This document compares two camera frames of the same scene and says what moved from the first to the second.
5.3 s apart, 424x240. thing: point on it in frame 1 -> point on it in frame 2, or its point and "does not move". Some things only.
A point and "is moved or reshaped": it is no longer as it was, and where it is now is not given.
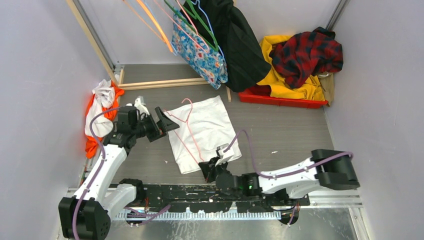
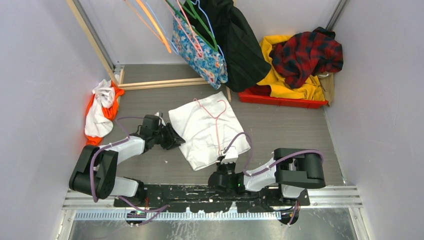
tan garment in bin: x=327 y=81 does not move
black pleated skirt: x=222 y=23 does not move
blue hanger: x=198 y=1 does not move
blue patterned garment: x=206 y=62 does not move
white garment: x=203 y=127 is moved or reshaped
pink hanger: x=190 y=131 -> x=216 y=118
